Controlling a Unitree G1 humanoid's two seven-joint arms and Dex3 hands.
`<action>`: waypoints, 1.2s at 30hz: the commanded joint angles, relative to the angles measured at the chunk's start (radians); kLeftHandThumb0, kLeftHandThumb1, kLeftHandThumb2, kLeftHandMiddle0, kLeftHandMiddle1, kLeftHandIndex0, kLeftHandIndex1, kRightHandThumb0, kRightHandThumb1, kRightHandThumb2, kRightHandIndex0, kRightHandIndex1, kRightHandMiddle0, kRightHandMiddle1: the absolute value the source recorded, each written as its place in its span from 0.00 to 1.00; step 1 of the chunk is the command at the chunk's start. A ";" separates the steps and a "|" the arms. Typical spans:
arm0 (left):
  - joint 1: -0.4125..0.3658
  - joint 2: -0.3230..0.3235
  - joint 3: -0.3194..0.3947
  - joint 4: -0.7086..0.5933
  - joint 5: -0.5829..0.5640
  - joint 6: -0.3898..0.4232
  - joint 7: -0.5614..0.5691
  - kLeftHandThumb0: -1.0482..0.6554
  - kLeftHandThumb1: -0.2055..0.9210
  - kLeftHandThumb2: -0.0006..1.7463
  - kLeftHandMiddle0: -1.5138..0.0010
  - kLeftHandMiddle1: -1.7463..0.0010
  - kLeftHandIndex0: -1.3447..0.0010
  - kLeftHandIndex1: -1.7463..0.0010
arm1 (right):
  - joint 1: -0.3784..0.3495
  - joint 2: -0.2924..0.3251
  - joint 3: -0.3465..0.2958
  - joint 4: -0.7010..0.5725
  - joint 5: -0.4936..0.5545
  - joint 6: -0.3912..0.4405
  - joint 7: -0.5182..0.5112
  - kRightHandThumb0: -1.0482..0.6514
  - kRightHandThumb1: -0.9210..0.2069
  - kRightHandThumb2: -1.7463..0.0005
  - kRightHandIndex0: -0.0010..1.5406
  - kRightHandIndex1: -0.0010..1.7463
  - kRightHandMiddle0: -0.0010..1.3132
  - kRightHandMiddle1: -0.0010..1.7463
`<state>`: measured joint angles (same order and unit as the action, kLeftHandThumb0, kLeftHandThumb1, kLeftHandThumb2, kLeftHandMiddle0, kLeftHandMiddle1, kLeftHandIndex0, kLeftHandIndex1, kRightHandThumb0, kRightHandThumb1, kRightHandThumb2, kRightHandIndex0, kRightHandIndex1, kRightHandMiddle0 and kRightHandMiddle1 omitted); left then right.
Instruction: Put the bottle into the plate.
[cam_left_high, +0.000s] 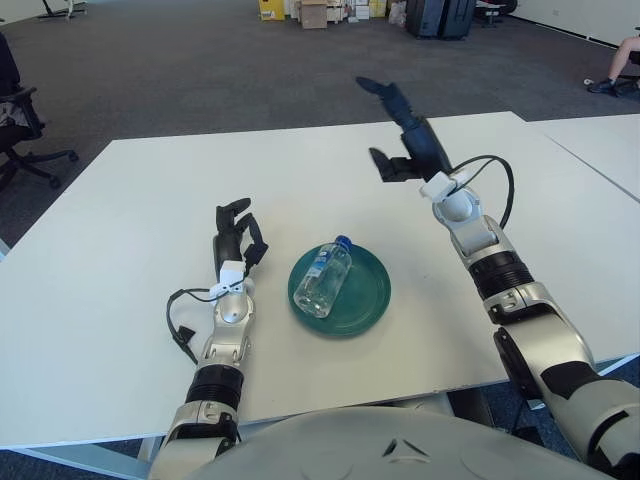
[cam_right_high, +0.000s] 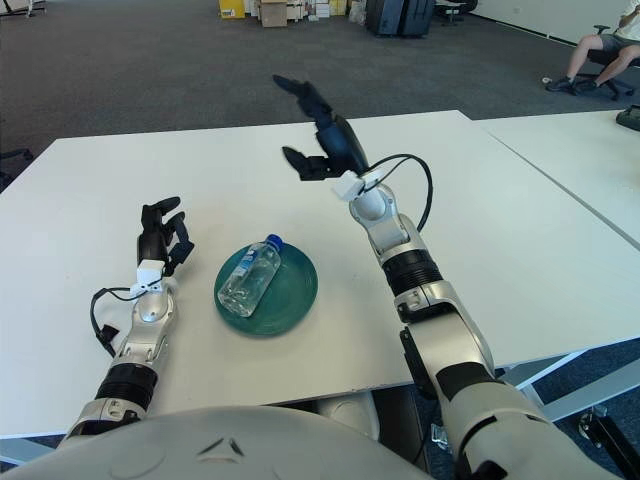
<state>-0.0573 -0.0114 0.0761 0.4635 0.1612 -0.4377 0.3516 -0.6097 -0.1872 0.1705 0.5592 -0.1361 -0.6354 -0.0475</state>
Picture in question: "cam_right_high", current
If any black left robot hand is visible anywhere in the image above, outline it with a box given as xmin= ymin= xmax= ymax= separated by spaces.
xmin=137 ymin=196 xmax=197 ymax=276

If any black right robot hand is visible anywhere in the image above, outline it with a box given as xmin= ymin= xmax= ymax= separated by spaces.
xmin=272 ymin=74 xmax=374 ymax=182

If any clear glass cup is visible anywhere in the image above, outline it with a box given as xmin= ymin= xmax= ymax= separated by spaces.
xmin=217 ymin=233 xmax=286 ymax=319

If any green round plate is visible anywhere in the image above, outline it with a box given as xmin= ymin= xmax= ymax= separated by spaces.
xmin=213 ymin=243 xmax=319 ymax=340

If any dark blue hard case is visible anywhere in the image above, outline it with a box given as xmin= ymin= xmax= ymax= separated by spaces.
xmin=364 ymin=0 xmax=406 ymax=36

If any stack of white boxes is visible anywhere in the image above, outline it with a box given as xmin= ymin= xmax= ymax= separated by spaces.
xmin=287 ymin=0 xmax=351 ymax=21

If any brown cardboard box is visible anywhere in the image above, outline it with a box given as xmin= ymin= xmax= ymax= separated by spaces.
xmin=258 ymin=0 xmax=289 ymax=28

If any black empty office chair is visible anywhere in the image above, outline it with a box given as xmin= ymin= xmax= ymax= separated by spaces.
xmin=0 ymin=147 xmax=35 ymax=194

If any black background office chair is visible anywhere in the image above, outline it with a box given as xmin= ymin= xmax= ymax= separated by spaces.
xmin=434 ymin=0 xmax=481 ymax=26

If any grey robot torso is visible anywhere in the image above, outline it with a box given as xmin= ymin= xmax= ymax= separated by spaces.
xmin=0 ymin=404 xmax=431 ymax=480

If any seated person in shorts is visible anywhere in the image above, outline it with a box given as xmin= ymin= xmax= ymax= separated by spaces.
xmin=544 ymin=0 xmax=640 ymax=94

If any white floor rack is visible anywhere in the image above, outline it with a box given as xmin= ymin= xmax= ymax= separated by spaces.
xmin=0 ymin=0 xmax=49 ymax=20

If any black office chair under person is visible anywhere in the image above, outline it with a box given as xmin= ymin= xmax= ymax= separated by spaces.
xmin=564 ymin=23 xmax=635 ymax=101

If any black block under table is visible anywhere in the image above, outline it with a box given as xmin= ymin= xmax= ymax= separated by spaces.
xmin=373 ymin=387 xmax=434 ymax=474

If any black bag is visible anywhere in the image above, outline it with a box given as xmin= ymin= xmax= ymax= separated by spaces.
xmin=615 ymin=105 xmax=640 ymax=130

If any black stand with caster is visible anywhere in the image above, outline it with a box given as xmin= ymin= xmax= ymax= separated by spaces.
xmin=578 ymin=404 xmax=640 ymax=480

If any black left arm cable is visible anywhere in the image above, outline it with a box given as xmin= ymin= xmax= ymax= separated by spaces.
xmin=89 ymin=285 xmax=139 ymax=359

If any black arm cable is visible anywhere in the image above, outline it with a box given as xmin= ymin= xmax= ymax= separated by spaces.
xmin=367 ymin=153 xmax=434 ymax=232
xmin=89 ymin=285 xmax=139 ymax=359

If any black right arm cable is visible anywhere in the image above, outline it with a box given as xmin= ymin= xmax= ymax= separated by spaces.
xmin=367 ymin=153 xmax=434 ymax=232

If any white metal table frame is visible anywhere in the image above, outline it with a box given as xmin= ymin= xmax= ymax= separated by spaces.
xmin=0 ymin=434 xmax=64 ymax=466
xmin=497 ymin=347 xmax=640 ymax=424

